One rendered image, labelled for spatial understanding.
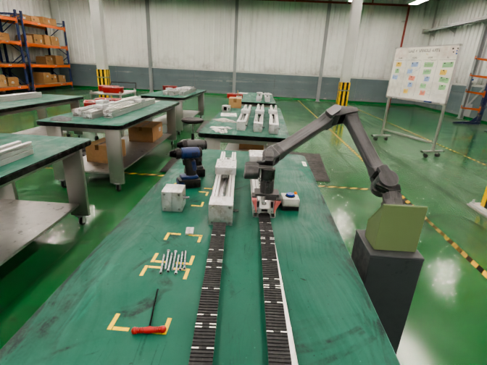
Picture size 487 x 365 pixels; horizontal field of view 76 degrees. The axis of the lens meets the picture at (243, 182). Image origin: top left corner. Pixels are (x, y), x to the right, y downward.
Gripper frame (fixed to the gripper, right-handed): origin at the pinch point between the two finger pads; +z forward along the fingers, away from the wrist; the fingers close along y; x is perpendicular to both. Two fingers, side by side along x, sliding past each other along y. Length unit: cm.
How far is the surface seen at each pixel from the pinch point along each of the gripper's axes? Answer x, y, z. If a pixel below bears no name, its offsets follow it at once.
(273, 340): 67, 1, 2
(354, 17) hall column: -982, -312, -222
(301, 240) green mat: 14.4, -14.1, 5.0
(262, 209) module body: -5.7, 0.7, 2.0
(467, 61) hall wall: -1142, -803, -116
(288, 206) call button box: -11.9, -11.9, 2.4
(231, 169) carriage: -35.2, 16.6, -6.5
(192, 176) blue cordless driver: -35, 37, -2
